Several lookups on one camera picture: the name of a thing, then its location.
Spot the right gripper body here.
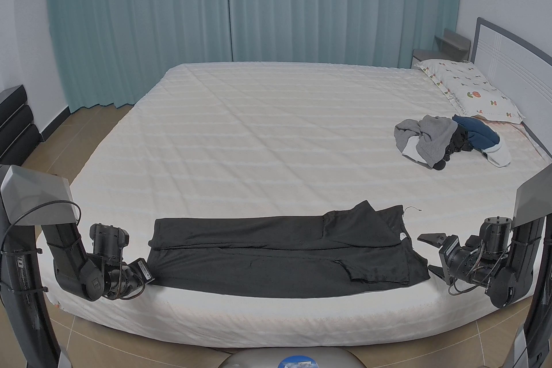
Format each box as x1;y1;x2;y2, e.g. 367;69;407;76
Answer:
439;237;470;281

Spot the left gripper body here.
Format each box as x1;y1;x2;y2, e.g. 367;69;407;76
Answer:
125;258;155;294

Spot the black T-shirt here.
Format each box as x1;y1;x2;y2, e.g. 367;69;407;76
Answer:
147;199;431;299

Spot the pile of clothes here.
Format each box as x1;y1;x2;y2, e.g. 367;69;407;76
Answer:
394;114;512;171

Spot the bed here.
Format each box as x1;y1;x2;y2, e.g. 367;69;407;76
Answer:
41;16;552;349

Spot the white printed pillow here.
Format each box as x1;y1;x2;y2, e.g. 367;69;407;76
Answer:
414;59;526;124

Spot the black chest of drawers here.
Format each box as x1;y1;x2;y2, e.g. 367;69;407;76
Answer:
0;85;41;166

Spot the grey bedside table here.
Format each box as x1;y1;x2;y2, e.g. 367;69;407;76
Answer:
412;28;472;69

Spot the black cable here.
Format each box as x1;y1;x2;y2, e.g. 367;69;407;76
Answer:
9;200;83;229
448;277;477;296

